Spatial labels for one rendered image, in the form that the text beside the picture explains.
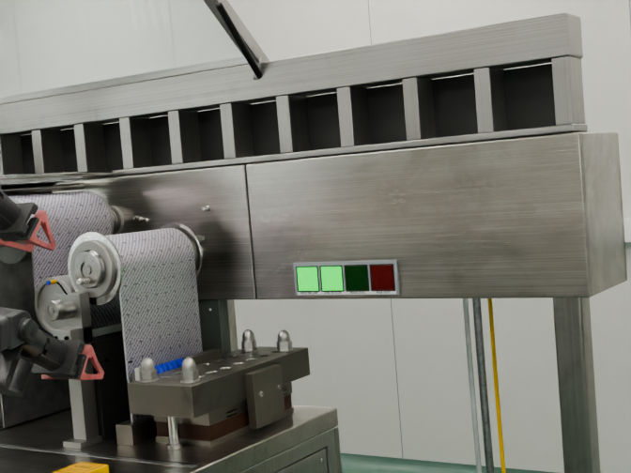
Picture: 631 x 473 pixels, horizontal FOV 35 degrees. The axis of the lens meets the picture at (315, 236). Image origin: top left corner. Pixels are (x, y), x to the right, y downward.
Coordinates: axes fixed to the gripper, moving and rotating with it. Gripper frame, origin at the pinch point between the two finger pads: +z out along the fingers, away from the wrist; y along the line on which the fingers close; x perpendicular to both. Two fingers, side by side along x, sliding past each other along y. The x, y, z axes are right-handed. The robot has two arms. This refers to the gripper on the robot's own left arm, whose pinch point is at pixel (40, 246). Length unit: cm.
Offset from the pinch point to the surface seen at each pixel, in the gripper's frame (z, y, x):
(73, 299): 15.0, -3.1, -2.5
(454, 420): 281, -51, 99
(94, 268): 12.5, 1.8, 3.0
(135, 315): 23.8, 5.9, -1.0
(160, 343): 33.1, 5.8, -2.1
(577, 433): 78, 80, 4
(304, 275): 42, 29, 20
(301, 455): 57, 31, -14
